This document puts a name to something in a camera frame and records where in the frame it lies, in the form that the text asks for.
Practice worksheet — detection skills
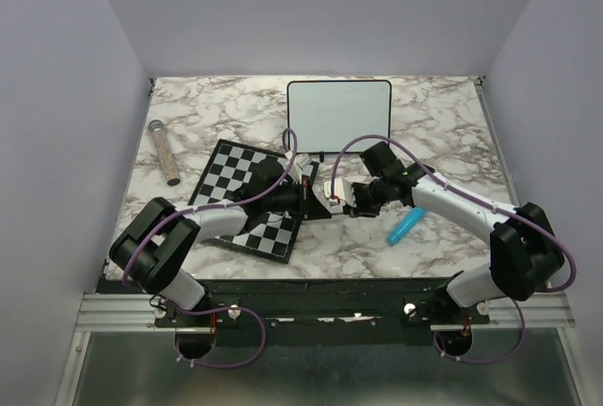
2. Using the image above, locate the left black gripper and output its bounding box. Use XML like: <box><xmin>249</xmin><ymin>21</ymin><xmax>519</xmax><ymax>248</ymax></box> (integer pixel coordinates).
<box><xmin>263</xmin><ymin>178</ymin><xmax>332</xmax><ymax>220</ymax></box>

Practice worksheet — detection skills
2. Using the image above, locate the black framed whiteboard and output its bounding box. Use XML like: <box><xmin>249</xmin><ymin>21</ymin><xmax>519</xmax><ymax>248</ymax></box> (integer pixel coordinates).
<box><xmin>286</xmin><ymin>79</ymin><xmax>392</xmax><ymax>154</ymax></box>

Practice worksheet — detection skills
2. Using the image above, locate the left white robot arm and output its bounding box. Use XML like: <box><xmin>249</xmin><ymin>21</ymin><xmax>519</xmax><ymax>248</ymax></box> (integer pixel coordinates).
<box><xmin>108</xmin><ymin>159</ymin><xmax>332</xmax><ymax>326</ymax></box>

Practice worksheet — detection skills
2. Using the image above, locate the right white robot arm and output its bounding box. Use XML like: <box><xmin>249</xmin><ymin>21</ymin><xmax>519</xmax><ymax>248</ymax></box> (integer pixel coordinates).
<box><xmin>324</xmin><ymin>138</ymin><xmax>569</xmax><ymax>323</ymax></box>

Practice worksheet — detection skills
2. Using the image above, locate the black and white chessboard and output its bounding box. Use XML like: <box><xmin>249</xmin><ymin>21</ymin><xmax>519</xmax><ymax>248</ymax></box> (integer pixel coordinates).
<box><xmin>188</xmin><ymin>139</ymin><xmax>304</xmax><ymax>264</ymax></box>

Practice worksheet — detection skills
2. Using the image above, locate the blue cylindrical tube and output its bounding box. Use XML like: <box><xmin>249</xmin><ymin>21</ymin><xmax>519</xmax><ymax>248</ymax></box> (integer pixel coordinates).
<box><xmin>387</xmin><ymin>207</ymin><xmax>427</xmax><ymax>246</ymax></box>

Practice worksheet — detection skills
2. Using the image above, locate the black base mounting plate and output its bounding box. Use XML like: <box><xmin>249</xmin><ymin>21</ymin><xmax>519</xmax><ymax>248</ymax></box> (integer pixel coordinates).
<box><xmin>96</xmin><ymin>276</ymin><xmax>552</xmax><ymax>349</ymax></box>

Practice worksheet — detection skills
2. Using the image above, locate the glittery silver tube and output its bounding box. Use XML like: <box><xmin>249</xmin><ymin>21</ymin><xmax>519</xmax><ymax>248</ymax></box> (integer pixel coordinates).
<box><xmin>148</xmin><ymin>120</ymin><xmax>181</xmax><ymax>187</ymax></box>

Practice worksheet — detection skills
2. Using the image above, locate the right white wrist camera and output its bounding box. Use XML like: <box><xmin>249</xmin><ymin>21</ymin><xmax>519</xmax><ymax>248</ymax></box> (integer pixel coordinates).
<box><xmin>323</xmin><ymin>178</ymin><xmax>355</xmax><ymax>206</ymax></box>

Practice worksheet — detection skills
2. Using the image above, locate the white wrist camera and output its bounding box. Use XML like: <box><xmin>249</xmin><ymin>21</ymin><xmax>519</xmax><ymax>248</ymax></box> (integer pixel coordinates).
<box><xmin>285</xmin><ymin>152</ymin><xmax>312</xmax><ymax>183</ymax></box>
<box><xmin>323</xmin><ymin>178</ymin><xmax>355</xmax><ymax>206</ymax></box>

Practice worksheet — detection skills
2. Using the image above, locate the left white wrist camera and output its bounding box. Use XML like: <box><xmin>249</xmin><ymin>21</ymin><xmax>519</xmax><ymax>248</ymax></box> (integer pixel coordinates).
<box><xmin>285</xmin><ymin>152</ymin><xmax>312</xmax><ymax>183</ymax></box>

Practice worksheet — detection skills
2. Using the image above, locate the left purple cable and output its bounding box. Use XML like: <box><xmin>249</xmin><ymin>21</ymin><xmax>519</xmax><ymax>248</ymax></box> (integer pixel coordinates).
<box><xmin>121</xmin><ymin>126</ymin><xmax>302</xmax><ymax>370</ymax></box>

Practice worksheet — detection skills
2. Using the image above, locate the aluminium frame rail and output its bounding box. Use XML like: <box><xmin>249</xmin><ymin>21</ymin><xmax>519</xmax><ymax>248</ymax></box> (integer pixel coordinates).
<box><xmin>75</xmin><ymin>293</ymin><xmax>576</xmax><ymax>333</ymax></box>

